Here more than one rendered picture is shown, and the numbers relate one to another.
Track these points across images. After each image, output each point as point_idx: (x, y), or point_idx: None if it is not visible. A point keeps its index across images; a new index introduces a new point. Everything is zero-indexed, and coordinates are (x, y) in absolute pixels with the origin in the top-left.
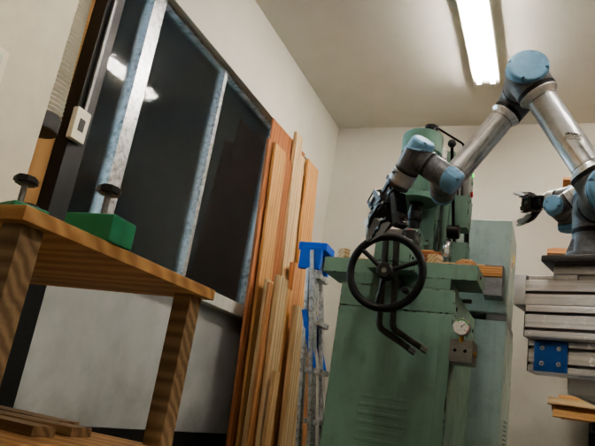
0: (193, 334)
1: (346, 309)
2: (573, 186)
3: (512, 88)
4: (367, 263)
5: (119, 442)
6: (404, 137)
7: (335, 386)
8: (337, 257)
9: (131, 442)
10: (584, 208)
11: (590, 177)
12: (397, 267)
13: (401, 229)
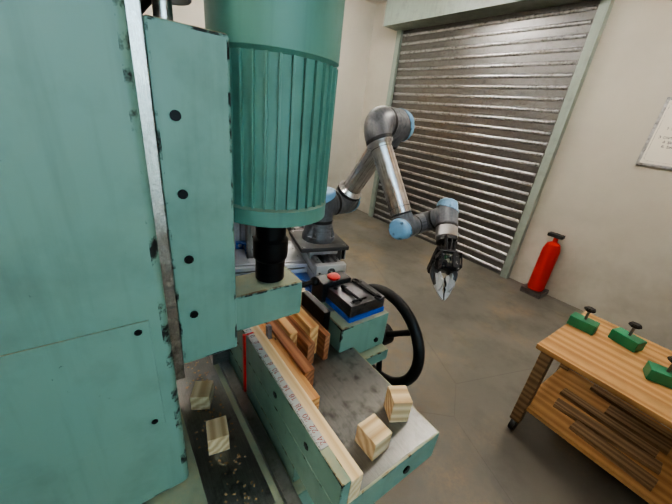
0: (535, 363)
1: None
2: (354, 201)
3: (401, 139)
4: (387, 352)
5: (538, 400)
6: (341, 7)
7: None
8: (414, 408)
9: (536, 408)
10: (345, 211)
11: (360, 198)
12: None
13: (362, 280)
